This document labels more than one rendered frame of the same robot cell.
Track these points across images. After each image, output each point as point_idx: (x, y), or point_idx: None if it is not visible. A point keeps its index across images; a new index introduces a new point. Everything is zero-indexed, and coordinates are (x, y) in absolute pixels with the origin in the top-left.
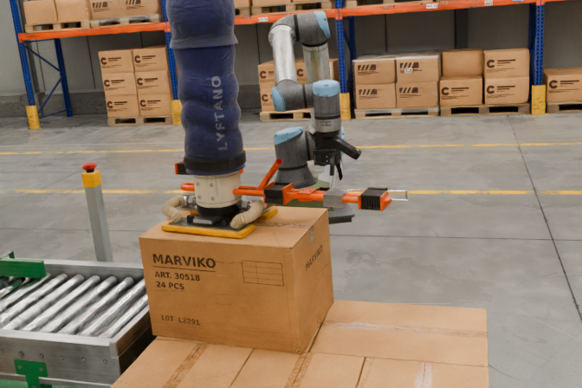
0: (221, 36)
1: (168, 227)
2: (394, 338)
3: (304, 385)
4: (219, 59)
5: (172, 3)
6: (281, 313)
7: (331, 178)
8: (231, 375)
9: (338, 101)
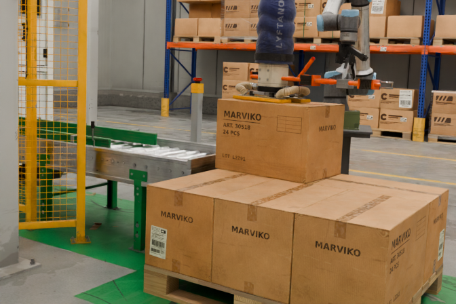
0: None
1: (237, 96)
2: (372, 187)
3: (300, 191)
4: None
5: None
6: (297, 153)
7: (344, 70)
8: (257, 182)
9: (356, 22)
